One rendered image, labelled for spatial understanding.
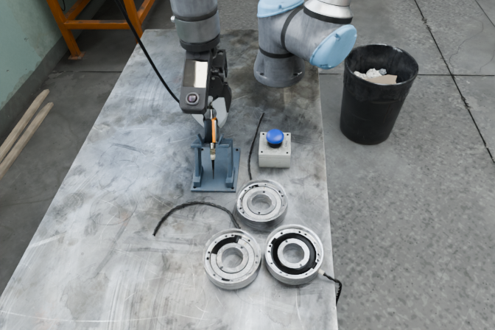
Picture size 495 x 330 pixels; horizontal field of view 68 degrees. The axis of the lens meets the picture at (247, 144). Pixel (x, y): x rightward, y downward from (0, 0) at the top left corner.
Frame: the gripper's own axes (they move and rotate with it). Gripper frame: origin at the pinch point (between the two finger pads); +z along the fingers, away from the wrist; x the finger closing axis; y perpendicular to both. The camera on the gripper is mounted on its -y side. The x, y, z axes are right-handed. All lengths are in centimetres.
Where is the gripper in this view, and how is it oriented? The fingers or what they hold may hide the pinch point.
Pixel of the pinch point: (211, 124)
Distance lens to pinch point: 77.5
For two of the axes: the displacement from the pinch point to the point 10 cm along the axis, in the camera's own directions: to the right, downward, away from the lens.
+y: 0.7, -7.3, 6.8
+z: 0.5, 6.8, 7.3
